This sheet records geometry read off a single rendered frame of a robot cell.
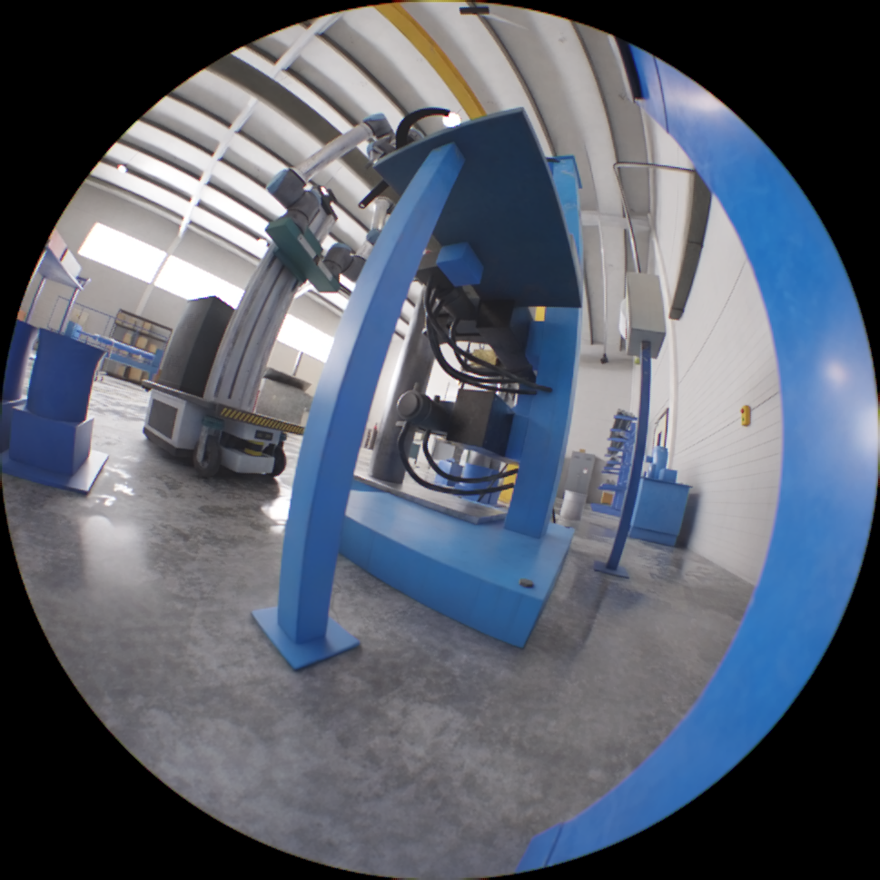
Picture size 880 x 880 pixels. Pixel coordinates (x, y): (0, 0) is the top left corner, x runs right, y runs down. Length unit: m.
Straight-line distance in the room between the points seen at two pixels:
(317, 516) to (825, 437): 0.43
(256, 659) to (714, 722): 0.46
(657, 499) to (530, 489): 2.16
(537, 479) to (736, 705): 1.06
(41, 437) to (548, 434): 1.74
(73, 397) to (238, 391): 1.00
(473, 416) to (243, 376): 1.26
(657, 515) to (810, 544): 3.00
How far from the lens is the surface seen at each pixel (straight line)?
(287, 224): 1.53
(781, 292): 0.20
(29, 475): 1.01
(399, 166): 0.84
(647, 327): 1.57
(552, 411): 1.17
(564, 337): 1.30
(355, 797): 0.35
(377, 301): 0.39
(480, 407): 0.97
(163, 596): 0.56
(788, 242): 0.20
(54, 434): 1.03
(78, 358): 1.03
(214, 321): 1.66
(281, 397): 8.99
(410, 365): 1.58
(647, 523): 3.11
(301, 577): 0.40
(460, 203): 0.87
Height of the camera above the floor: 0.33
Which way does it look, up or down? 4 degrees up
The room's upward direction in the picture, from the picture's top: 14 degrees clockwise
